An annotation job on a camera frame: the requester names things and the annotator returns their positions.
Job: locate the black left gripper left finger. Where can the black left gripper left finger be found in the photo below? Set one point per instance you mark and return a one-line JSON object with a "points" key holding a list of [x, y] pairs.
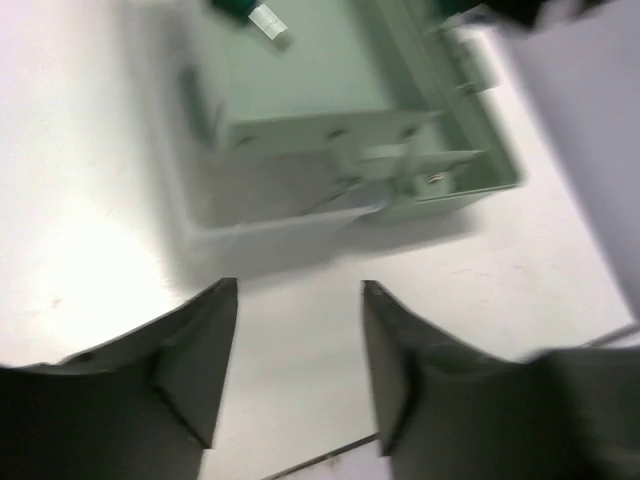
{"points": [[142, 406]]}

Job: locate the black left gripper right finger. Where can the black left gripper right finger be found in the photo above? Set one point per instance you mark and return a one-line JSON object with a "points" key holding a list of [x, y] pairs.
{"points": [[445, 409]]}

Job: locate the green plastic toolbox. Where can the green plastic toolbox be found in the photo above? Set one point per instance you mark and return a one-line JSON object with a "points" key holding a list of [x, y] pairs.
{"points": [[314, 115]]}

